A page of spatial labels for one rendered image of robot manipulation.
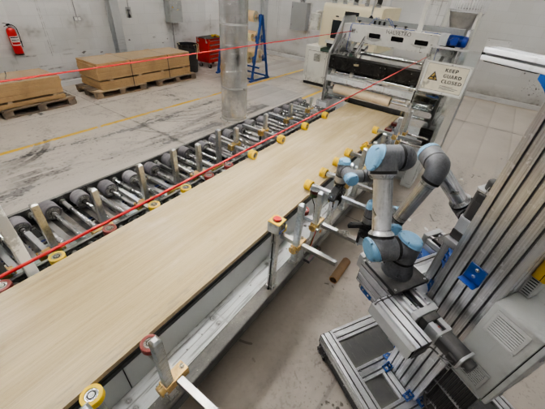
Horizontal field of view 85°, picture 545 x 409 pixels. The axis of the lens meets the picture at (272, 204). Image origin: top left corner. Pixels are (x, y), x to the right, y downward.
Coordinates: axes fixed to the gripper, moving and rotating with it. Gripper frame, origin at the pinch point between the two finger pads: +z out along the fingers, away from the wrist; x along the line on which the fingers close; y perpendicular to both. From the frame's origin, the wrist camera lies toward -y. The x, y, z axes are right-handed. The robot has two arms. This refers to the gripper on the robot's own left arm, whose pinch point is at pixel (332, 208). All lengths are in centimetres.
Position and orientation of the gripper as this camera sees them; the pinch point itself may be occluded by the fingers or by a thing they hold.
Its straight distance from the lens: 200.2
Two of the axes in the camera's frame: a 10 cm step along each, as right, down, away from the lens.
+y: 5.8, -4.5, 6.8
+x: -8.1, -3.9, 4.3
